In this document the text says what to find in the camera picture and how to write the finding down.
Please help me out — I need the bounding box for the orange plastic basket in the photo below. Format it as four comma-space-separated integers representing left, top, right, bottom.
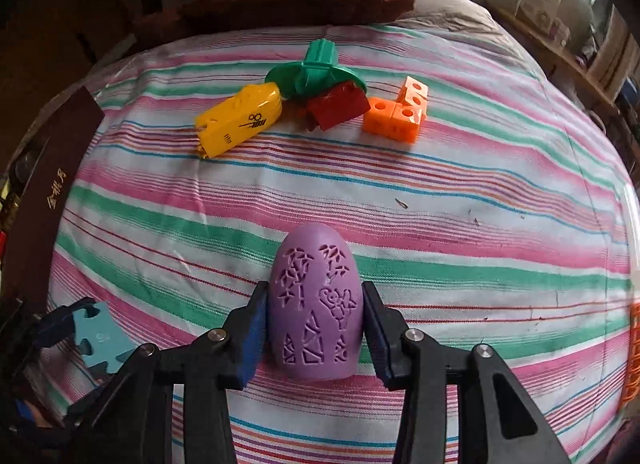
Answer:
619, 303, 640, 412

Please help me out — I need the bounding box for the blue foam puzzle piece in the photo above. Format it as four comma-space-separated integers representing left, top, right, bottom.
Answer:
74, 301, 137, 381

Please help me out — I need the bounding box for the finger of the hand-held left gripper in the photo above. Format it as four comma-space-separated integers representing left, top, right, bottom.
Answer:
27, 296, 97, 351

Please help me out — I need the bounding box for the grey pillow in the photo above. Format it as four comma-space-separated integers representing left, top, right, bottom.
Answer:
392, 0, 506, 52

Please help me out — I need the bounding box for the orange linked cube block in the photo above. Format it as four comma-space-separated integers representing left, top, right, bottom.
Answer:
362, 76, 430, 145

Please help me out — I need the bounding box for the red plastic block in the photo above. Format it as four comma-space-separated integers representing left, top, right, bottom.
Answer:
306, 81, 370, 131

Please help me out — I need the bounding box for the purple patterned egg toy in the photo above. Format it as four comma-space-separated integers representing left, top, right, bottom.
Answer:
266, 223, 364, 384

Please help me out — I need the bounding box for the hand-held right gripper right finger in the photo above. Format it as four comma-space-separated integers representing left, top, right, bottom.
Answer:
361, 281, 572, 464

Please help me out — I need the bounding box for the green plastic toy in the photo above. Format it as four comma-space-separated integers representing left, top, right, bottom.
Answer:
264, 40, 368, 103

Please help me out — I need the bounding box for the gold-lined maroon tin tray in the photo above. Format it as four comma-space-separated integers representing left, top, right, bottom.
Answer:
0, 86, 106, 305

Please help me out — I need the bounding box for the wooden shelf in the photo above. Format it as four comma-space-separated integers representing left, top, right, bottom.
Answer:
492, 6, 623, 112

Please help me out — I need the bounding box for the yellow plastic toy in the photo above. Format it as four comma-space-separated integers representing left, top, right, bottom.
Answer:
194, 82, 284, 159

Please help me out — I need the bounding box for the striped pink green blanket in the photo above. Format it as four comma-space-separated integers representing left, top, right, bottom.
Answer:
46, 24, 635, 464

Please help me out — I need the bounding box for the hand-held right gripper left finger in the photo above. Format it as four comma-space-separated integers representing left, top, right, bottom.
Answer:
64, 282, 270, 464

